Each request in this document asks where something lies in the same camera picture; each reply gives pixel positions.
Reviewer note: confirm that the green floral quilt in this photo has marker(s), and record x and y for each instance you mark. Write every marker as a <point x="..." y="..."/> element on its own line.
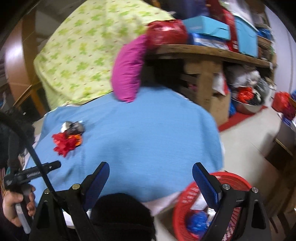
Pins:
<point x="75" y="64"/>

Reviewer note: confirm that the white paper ball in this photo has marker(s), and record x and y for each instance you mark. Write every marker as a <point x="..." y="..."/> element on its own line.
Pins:
<point x="63" y="126"/>

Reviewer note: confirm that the red floor mat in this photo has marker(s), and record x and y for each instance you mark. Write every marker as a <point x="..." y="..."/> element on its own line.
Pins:
<point x="234" y="120"/>

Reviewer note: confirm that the metal basin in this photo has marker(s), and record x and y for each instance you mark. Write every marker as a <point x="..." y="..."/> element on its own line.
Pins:
<point x="244" y="108"/>

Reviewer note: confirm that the red plastic bag on cabinet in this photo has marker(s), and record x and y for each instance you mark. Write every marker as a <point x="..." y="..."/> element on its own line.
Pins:
<point x="281" y="103"/>

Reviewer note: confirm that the wooden shelf table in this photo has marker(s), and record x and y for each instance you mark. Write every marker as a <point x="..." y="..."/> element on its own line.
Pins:
<point x="205" y="62"/>

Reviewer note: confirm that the cardboard box under table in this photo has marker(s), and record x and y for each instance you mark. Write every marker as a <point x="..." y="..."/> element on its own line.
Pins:
<point x="219" y="108"/>

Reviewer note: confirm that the red plastic mesh basket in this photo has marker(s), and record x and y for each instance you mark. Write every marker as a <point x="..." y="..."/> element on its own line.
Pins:
<point x="190" y="202"/>

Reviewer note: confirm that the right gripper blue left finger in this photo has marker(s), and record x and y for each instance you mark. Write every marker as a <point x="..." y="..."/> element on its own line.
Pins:
<point x="93" y="185"/>

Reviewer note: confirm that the light blue box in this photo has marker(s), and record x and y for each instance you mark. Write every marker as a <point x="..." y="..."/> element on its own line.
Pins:
<point x="207" y="26"/>

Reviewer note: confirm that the blue bed blanket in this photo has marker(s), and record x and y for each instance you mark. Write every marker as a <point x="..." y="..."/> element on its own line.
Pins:
<point x="150" y="144"/>

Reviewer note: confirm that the red wrapper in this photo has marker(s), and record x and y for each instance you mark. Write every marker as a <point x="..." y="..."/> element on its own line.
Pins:
<point x="64" y="143"/>

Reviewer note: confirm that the low dark cabinet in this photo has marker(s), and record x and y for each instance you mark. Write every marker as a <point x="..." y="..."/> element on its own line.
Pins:
<point x="283" y="147"/>

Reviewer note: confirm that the magenta pillow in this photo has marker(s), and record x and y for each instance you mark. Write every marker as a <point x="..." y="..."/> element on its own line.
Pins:
<point x="125" y="78"/>

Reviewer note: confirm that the red shiny bag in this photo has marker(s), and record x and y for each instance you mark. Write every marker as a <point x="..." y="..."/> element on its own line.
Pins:
<point x="165" y="33"/>

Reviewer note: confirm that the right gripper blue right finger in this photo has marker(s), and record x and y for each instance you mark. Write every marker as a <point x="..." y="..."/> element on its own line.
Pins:
<point x="208" y="185"/>

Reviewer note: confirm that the left hand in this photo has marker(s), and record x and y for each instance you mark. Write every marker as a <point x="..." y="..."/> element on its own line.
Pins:
<point x="11" y="199"/>

